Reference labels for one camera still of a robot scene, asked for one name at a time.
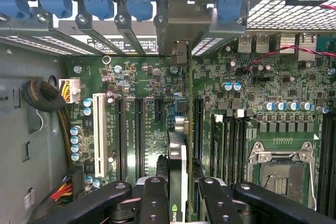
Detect black RAM slot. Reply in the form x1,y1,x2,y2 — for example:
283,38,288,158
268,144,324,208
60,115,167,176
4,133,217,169
235,109,247,185
330,115,336,217
320,113,331,216
224,119,235,183

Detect CPU socket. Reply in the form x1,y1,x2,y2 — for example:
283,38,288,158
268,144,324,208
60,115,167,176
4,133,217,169
248,141,317,211

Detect long black expansion slot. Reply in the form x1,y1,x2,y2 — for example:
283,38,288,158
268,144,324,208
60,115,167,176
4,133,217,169
193,97,205,162
115,97,128,183

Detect white expansion slot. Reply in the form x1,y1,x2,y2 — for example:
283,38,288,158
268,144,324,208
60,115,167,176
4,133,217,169
92,92,108,179

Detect short black expansion slot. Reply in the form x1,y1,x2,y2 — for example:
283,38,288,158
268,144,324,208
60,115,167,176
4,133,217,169
154,97,165,123

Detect green motherboard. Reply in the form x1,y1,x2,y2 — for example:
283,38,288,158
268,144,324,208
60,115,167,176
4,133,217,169
60,48,336,216

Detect white power connector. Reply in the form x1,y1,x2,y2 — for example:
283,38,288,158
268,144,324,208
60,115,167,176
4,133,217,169
58,78,81,104

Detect open black PC case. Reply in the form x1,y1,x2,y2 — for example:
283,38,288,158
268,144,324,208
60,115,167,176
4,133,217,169
0,0,336,224

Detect red and yellow power wires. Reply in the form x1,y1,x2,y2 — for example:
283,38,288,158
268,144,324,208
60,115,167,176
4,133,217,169
49,167,85,205

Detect black braided power cable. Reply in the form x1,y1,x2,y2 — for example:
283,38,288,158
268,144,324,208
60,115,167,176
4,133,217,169
23,79,74,167

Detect red and black twisted wire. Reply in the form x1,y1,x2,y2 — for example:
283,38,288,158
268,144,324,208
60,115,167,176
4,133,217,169
243,45,336,72

